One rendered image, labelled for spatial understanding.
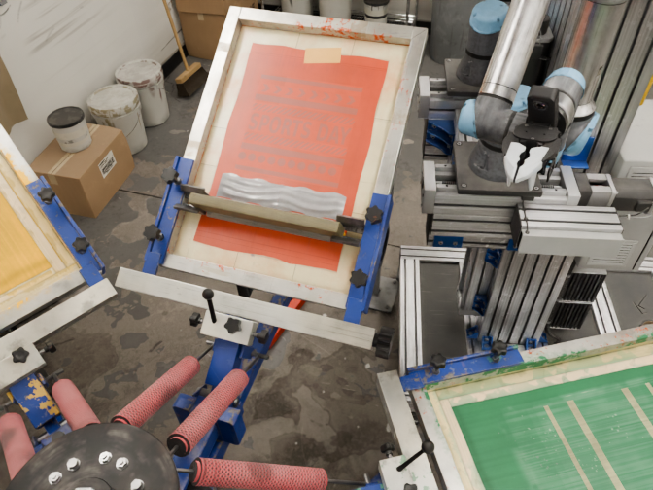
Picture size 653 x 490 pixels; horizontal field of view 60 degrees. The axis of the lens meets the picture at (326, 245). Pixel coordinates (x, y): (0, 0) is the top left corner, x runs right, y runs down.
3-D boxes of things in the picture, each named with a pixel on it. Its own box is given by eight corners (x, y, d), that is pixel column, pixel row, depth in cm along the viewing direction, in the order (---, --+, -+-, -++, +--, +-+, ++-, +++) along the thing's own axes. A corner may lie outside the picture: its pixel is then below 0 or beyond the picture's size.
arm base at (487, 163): (519, 149, 163) (527, 120, 156) (528, 183, 153) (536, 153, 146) (466, 148, 164) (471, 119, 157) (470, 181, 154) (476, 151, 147)
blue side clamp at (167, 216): (186, 163, 162) (175, 155, 155) (202, 166, 161) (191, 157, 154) (155, 264, 157) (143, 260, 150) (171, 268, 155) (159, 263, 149)
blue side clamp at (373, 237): (375, 199, 149) (372, 191, 143) (394, 202, 148) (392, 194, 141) (348, 309, 144) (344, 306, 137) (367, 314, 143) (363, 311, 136)
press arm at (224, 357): (230, 315, 144) (223, 313, 139) (252, 321, 143) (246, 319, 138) (212, 383, 141) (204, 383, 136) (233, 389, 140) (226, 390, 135)
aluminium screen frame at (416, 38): (234, 13, 169) (229, 5, 165) (428, 36, 156) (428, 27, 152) (156, 265, 155) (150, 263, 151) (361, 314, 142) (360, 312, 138)
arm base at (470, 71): (498, 64, 197) (504, 37, 190) (504, 87, 187) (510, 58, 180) (455, 63, 199) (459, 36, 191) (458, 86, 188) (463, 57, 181)
